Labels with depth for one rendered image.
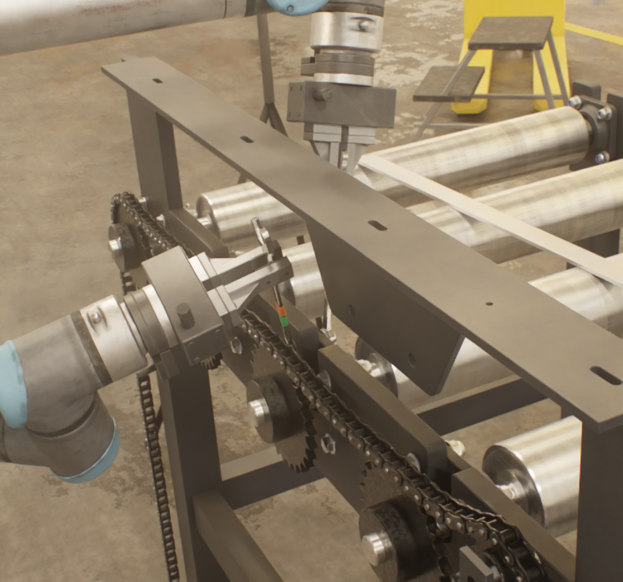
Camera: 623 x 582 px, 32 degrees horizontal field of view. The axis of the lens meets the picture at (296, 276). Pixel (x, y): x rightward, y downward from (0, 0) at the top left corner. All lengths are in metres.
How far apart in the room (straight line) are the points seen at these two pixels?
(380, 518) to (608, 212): 0.92
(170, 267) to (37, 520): 1.53
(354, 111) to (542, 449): 0.48
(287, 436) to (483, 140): 0.91
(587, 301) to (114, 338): 0.66
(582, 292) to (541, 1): 4.69
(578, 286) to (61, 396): 0.71
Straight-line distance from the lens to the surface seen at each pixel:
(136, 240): 1.84
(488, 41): 4.60
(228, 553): 1.99
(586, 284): 1.55
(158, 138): 1.75
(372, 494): 1.19
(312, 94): 1.36
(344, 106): 1.38
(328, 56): 1.37
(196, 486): 2.12
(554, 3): 6.16
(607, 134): 2.27
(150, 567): 2.51
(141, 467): 2.82
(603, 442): 0.89
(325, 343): 1.39
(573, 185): 1.88
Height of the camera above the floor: 1.60
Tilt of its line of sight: 26 degrees down
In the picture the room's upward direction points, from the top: 5 degrees counter-clockwise
